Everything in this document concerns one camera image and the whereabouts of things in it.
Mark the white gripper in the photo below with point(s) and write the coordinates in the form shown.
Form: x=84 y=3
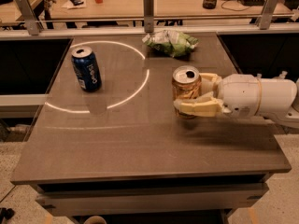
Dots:
x=240 y=93

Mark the orange soda can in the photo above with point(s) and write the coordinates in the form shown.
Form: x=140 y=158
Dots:
x=186 y=82

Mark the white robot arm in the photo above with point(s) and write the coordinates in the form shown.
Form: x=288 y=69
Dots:
x=279 y=101

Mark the blue Pepsi can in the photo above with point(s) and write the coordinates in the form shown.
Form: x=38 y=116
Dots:
x=86 y=68

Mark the green chip bag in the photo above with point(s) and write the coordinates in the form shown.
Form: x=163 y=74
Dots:
x=172 y=43

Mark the black mesh pen cup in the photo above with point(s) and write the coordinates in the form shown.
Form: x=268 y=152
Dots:
x=209 y=4

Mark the grey table drawer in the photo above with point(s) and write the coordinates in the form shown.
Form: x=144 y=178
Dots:
x=152 y=200

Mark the right metal rail bracket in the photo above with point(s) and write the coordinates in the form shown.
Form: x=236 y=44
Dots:
x=265 y=18

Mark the metal rail bracket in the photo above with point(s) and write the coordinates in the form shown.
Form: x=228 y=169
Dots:
x=265 y=18
x=148 y=8
x=31 y=22

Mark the middle metal rail bracket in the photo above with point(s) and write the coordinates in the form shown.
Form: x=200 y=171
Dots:
x=148 y=8

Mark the left metal rail bracket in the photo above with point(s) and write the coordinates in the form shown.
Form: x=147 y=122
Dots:
x=31 y=22

